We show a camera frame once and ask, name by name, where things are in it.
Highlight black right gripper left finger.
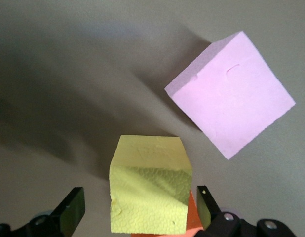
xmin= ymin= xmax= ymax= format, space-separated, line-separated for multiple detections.
xmin=0 ymin=187 xmax=86 ymax=237

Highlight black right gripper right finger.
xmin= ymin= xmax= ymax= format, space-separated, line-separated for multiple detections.
xmin=196 ymin=185 xmax=298 ymax=237

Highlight brown table cover sheet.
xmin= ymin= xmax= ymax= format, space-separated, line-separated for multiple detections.
xmin=0 ymin=0 xmax=305 ymax=237

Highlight pink foam cube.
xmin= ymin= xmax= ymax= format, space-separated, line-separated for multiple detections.
xmin=164 ymin=31 xmax=297 ymax=161

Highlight yellow foam cube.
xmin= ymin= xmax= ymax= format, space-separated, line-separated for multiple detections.
xmin=109 ymin=134 xmax=194 ymax=235

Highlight orange foam cube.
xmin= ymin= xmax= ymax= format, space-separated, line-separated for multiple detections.
xmin=130 ymin=190 xmax=205 ymax=237

